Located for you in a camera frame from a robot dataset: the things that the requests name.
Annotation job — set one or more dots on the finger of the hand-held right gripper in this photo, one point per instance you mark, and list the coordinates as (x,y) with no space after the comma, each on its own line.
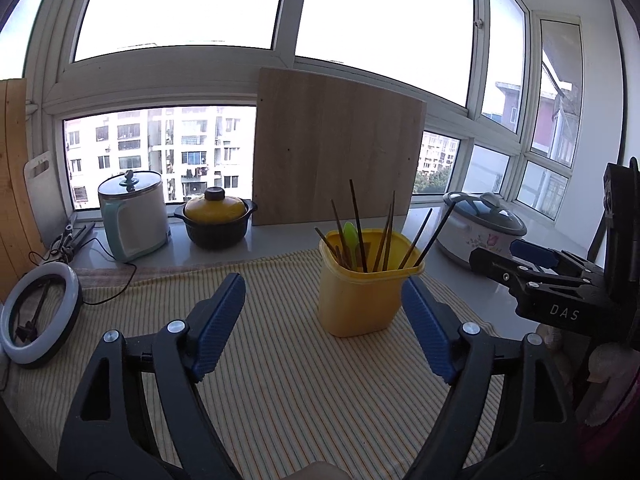
(492,262)
(535,251)

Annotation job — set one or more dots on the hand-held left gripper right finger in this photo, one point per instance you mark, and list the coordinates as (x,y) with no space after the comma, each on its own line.
(425,330)

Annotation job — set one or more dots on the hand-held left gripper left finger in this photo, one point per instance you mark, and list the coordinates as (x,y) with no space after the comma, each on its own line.
(220,325)

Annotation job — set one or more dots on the black chopstick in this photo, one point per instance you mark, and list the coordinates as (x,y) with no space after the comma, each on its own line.
(440,220)

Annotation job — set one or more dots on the yellow plastic container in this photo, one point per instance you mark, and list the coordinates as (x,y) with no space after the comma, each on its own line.
(360,305)

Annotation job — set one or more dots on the green plastic spoon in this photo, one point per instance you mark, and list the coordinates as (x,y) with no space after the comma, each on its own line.
(350,240)

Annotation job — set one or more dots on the person's right forearm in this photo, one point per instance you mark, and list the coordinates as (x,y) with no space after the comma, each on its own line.
(607,380)

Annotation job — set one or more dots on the white floral rice cooker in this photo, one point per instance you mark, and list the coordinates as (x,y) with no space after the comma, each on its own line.
(465,245)

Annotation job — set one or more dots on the striped table cloth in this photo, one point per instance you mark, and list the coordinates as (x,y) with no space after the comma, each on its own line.
(290,360)

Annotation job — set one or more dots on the black pot with yellow lid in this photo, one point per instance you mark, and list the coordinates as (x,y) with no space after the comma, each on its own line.
(215,230)

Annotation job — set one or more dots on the teal and white electric cooker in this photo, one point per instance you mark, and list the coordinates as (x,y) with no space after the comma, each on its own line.
(140,225)

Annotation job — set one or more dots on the black folded tripod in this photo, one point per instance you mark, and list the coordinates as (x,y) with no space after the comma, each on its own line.
(75,242)

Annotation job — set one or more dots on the apartment building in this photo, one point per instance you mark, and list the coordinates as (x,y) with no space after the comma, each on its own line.
(200,140)

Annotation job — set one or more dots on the light wooden board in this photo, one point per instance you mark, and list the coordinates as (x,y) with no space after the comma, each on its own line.
(340,150)

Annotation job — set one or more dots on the white cutting board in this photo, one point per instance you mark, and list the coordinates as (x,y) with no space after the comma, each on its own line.
(47,200)

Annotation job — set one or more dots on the brown wooden board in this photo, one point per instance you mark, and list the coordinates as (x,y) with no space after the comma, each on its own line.
(15,185)

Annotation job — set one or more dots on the white window frame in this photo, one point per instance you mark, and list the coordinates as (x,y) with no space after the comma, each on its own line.
(290,10)

